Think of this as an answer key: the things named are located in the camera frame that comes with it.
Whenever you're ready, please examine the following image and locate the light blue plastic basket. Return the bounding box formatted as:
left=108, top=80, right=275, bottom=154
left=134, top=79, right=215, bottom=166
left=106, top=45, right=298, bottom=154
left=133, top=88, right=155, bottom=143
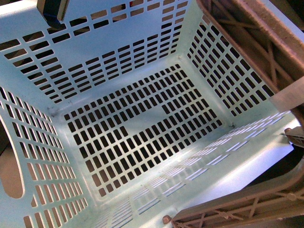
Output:
left=0, top=0, right=303, bottom=228

